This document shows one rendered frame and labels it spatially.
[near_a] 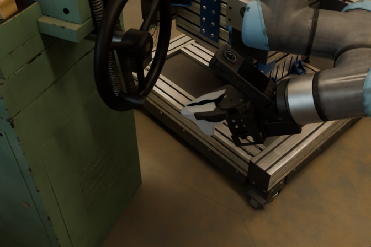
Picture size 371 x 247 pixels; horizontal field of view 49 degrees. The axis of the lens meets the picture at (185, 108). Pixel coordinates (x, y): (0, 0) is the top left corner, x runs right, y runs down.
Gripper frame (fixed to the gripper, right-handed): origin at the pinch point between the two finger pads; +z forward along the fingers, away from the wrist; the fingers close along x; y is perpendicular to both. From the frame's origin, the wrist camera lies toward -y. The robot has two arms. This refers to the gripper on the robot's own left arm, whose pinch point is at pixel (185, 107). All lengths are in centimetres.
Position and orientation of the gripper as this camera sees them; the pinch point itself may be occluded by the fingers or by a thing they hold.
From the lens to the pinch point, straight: 73.6
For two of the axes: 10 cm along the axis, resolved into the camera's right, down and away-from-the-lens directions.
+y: 4.6, 7.9, 4.2
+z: -7.9, 1.4, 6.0
